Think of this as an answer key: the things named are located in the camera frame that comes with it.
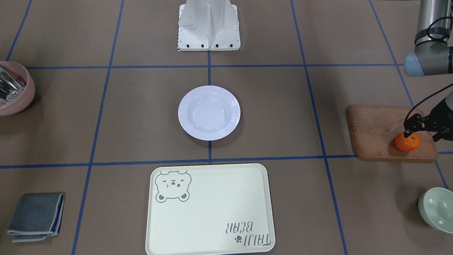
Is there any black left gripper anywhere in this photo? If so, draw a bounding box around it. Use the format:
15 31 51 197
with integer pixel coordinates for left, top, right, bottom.
403 96 453 142

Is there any orange fruit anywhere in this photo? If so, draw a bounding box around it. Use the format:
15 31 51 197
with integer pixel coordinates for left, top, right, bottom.
394 132 421 152

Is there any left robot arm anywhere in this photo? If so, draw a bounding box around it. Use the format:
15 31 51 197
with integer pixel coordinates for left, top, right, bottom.
403 0 453 142

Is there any cream bear tray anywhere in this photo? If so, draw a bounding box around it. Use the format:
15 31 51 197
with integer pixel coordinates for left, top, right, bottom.
145 163 276 255

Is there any wooden cutting board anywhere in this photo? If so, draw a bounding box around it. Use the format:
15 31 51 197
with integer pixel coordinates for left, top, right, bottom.
346 105 437 163

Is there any green bowl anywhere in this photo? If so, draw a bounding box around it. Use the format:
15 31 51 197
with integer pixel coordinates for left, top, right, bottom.
418 187 453 234

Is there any white plate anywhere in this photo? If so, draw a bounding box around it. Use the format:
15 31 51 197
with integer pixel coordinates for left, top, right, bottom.
178 85 241 141

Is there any grey folded cloth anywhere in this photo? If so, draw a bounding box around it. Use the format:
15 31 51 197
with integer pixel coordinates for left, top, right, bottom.
7 193 66 243

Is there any pink bowl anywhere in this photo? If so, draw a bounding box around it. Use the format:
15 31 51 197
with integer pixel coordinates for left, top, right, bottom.
0 61 36 116

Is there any metal scoop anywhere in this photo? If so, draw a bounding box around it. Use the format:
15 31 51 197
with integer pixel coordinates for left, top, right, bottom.
0 68 25 101

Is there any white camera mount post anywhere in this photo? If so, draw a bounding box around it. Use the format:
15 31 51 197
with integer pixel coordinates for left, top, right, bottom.
177 0 241 51

